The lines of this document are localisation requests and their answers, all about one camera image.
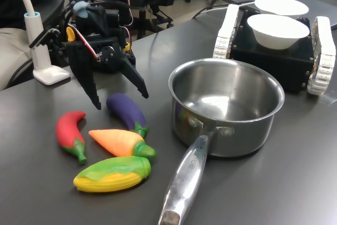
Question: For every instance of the small black gripper camera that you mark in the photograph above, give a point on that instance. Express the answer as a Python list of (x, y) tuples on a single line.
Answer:
[(39, 39)]

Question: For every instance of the white bowl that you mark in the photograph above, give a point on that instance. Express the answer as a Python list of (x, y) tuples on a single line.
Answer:
[(276, 35), (281, 5)]

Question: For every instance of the orange toy carrot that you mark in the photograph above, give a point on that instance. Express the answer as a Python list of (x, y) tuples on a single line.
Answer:
[(118, 142)]

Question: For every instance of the purple toy aubergine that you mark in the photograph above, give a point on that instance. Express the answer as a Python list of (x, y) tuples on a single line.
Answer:
[(126, 109)]

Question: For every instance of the red toy chilli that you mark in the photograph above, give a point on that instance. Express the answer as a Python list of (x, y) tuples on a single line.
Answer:
[(67, 127)]

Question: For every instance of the black yellow table clamp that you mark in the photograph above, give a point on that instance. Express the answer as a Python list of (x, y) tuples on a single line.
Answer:
[(70, 34), (127, 46)]

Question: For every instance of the pale grey putty lump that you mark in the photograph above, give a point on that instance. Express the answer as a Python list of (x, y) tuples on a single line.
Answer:
[(80, 7)]

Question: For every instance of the yellow green toy corn cob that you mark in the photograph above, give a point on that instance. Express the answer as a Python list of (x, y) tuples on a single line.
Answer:
[(113, 180)]

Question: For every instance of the small white-tracked vehicle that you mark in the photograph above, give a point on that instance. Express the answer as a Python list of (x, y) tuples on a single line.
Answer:
[(273, 64)]

